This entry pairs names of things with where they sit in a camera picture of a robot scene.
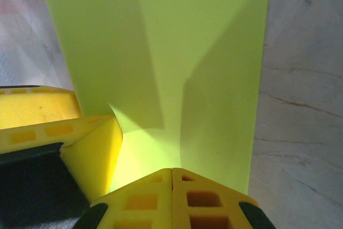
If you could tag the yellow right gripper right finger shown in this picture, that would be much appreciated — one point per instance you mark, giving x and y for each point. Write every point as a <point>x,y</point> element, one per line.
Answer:
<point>209,205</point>

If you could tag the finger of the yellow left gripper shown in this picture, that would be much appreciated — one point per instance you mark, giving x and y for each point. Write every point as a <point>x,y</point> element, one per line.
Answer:
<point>96,154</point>
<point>40,108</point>

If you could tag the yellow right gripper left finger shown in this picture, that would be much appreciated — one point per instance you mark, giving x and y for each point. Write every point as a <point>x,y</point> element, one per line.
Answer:
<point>139,207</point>

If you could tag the lime green paper sheet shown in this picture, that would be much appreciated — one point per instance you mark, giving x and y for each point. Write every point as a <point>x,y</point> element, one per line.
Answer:
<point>174,52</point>

